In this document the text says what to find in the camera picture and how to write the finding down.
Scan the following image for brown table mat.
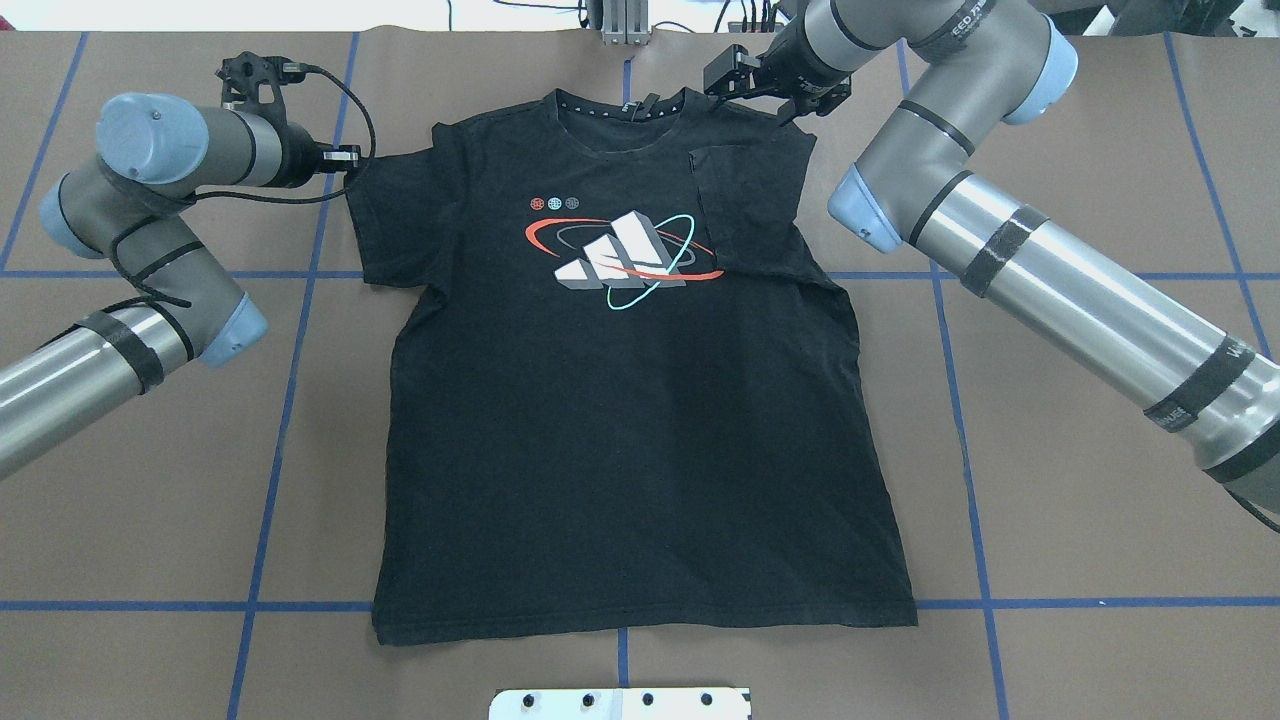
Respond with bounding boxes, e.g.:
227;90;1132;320
3;27;1277;719

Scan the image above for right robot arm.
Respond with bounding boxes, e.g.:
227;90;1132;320
756;1;1279;512

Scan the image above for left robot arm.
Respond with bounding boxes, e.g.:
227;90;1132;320
1;94;365;477

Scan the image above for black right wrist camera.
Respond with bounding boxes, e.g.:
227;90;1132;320
701;44;762;101

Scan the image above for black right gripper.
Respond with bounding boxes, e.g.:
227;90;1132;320
760;26;852;126

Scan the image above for black printed t-shirt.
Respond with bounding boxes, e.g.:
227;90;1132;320
347;88;916;646

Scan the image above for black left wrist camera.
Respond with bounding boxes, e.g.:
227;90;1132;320
215;51;307;127

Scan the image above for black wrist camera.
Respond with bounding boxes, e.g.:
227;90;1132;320
701;44;762;101
215;51;307;127

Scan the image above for aluminium frame post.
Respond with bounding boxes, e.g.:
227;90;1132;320
588;0;652;47

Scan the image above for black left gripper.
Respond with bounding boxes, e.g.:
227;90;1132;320
268;126;364;190

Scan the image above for white pedestal base plate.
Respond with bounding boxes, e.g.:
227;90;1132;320
488;687;754;719

